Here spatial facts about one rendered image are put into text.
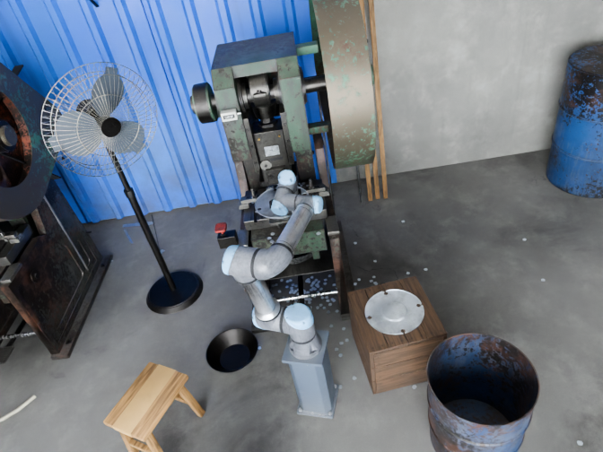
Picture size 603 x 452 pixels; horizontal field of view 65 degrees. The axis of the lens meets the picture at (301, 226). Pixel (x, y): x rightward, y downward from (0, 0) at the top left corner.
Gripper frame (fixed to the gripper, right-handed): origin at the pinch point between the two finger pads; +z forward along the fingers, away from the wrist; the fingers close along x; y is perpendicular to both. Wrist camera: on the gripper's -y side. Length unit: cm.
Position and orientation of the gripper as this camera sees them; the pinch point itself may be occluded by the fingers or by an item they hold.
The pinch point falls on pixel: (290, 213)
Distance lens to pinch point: 237.3
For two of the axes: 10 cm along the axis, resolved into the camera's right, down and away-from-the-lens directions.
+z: 0.9, 4.5, 8.9
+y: 9.8, -1.8, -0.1
